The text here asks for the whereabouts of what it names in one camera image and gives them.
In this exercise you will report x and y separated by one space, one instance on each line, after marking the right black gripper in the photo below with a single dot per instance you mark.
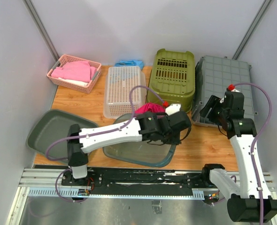
213 102

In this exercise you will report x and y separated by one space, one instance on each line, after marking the large grey plastic bin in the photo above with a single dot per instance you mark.
212 77

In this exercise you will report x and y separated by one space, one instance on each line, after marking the green plastic basin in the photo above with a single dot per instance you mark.
173 77

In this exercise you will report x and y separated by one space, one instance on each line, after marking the clear plastic container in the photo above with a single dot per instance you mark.
141 153

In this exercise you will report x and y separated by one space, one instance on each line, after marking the white perforated basket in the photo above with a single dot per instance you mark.
120 81

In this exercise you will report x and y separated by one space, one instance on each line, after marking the dark grey tray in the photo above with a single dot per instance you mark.
52 126

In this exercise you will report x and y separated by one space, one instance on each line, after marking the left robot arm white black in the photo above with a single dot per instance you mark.
149 126

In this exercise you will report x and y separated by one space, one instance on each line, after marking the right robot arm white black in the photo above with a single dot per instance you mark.
250 200

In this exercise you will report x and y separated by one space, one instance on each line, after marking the magenta crumpled cloth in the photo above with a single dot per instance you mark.
150 107

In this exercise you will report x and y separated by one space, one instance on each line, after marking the blue packet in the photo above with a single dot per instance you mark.
124 63

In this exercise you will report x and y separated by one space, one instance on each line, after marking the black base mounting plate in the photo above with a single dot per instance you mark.
122 181

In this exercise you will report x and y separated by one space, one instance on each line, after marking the white folded cloth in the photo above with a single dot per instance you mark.
79 83

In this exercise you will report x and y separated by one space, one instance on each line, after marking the pink folded towel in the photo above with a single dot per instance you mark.
77 70

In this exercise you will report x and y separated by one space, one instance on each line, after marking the pink plastic basket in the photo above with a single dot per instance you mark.
68 58

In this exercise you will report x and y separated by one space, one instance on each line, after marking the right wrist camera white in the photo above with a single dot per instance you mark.
231 88

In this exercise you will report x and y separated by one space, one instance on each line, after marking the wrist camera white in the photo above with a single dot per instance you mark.
172 109
231 88

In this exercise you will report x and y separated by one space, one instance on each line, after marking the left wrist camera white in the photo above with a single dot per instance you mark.
172 109

